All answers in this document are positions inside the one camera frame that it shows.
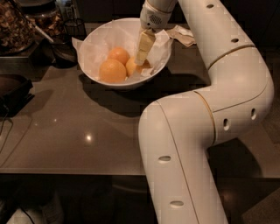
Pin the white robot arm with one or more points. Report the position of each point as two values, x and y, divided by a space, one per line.
175 131

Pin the white bowl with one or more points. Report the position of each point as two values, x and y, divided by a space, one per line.
122 84

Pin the white spoon handle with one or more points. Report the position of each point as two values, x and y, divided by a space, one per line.
42 33

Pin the folded beige napkin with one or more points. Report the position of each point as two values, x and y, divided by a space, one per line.
182 35

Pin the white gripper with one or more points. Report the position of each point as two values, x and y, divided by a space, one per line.
152 19

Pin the dark glass cup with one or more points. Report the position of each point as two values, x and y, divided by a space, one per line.
63 51

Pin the large glass jar of nuts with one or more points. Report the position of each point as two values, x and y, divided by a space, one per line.
15 32

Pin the white paper liner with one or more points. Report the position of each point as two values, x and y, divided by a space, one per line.
96 52

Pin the orange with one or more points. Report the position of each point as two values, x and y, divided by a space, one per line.
112 71
120 54
133 68

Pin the black wire cup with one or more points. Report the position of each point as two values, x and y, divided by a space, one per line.
75 28

